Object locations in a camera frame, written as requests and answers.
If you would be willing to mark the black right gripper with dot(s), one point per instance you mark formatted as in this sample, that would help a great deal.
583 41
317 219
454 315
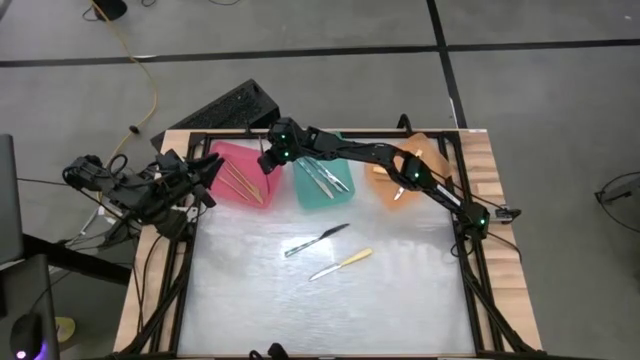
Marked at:
272 160

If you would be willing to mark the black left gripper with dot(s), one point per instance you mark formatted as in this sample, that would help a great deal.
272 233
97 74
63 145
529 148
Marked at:
175 182

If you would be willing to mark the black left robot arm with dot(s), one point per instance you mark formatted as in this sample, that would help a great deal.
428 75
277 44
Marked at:
130 195

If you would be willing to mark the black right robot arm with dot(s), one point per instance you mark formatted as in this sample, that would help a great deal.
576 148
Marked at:
375 152

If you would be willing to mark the pink plastic bin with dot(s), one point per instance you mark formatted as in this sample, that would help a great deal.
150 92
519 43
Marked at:
250 156

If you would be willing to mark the teal plastic bin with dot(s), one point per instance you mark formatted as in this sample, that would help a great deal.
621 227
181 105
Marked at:
310 200

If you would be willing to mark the black perforated computer case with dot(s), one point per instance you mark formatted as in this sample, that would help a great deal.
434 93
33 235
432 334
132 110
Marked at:
225 110

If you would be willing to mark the orange plastic bin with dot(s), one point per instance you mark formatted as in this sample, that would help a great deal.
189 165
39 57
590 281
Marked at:
382 195

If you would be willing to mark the black floor beam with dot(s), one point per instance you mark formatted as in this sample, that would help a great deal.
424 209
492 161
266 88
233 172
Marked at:
75 260

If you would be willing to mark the black stand base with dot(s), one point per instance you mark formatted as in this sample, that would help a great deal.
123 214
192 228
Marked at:
110 9

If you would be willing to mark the dark desk pad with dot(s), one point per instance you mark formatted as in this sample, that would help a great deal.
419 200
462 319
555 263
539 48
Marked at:
30 290

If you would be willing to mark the black computer mouse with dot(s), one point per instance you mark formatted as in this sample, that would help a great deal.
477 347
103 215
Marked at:
27 335

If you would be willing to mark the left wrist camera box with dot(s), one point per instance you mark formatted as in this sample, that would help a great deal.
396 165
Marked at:
167 161

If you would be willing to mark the black table frame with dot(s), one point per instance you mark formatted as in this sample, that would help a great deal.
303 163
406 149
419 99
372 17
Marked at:
230 134

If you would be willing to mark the black clamp bracket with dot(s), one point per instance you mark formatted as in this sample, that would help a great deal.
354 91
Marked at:
405 124

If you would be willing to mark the black table-level camera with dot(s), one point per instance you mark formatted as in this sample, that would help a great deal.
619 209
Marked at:
275 351

